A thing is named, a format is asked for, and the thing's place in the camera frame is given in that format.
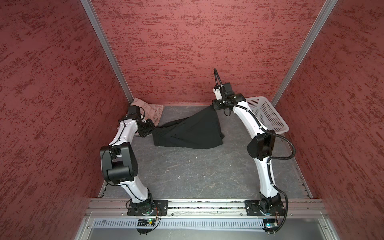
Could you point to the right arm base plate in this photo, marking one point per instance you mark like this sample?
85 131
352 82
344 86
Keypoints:
253 207

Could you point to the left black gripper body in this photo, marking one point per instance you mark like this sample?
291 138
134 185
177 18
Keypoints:
145 128

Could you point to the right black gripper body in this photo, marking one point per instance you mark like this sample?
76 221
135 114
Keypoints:
220 104

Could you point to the left green circuit board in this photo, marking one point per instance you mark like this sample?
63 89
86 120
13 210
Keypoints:
146 223

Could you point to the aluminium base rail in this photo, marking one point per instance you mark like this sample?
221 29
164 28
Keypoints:
207 208

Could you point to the right green circuit board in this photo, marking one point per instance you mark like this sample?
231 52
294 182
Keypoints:
270 225

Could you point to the white plastic basket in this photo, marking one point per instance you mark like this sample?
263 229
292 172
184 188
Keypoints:
267 115

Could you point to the black shorts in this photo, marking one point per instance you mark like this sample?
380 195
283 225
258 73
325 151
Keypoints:
199 131

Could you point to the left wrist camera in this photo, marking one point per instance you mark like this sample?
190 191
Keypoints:
136 113

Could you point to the pink shorts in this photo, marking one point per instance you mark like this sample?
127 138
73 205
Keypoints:
149 111

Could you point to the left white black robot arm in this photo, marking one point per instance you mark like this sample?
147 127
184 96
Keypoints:
120 167

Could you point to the left aluminium corner post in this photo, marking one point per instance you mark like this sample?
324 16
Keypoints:
97 26

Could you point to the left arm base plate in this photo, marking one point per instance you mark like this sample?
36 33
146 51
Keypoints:
160 207

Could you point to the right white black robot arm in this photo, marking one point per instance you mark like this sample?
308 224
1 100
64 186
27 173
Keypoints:
260 148

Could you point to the green circuit board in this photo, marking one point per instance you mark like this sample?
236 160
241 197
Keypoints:
270 225
146 223

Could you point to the right aluminium corner post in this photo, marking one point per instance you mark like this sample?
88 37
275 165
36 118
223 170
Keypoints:
315 29

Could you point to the white slotted cable duct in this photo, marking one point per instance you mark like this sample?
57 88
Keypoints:
195 224

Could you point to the aluminium corner post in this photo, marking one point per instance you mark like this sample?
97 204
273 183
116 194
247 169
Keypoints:
315 29
97 26

